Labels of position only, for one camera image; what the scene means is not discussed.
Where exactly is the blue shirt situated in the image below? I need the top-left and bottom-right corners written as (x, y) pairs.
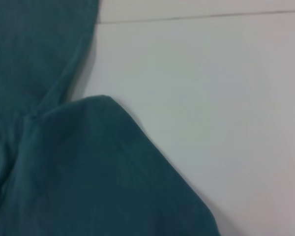
top-left (0, 0), bottom-right (222, 236)

